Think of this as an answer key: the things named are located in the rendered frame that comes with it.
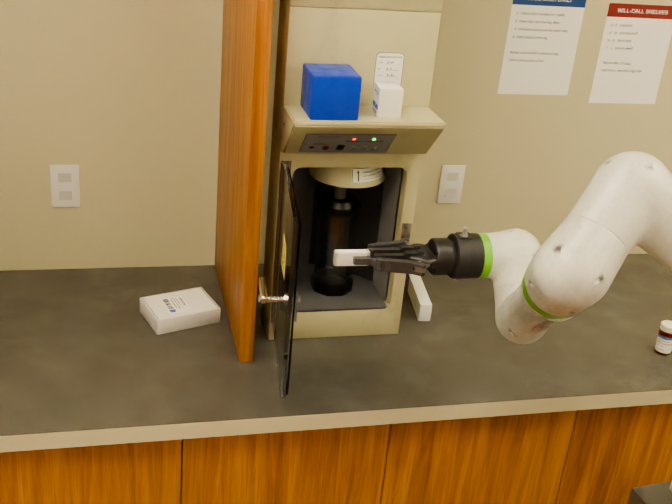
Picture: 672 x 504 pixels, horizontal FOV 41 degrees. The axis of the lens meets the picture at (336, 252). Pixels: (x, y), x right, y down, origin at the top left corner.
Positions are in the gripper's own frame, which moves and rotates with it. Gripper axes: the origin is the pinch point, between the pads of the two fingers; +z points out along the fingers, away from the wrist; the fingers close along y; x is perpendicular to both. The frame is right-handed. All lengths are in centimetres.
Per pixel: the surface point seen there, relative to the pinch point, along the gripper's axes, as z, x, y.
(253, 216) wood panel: 17.2, -1.7, -16.6
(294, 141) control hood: 9.2, -17.3, -19.0
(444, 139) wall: -43, -1, -69
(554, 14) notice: -69, -36, -70
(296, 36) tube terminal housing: 9.0, -37.2, -25.7
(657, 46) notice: -102, -29, -70
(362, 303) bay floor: -12.2, 26.2, -28.3
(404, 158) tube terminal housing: -17.2, -11.3, -26.1
